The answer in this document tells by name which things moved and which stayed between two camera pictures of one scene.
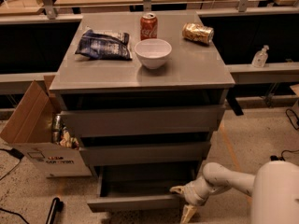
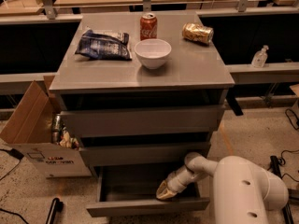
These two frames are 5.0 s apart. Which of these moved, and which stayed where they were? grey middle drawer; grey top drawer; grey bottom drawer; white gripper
Moved: white gripper
Stayed: grey middle drawer; grey top drawer; grey bottom drawer
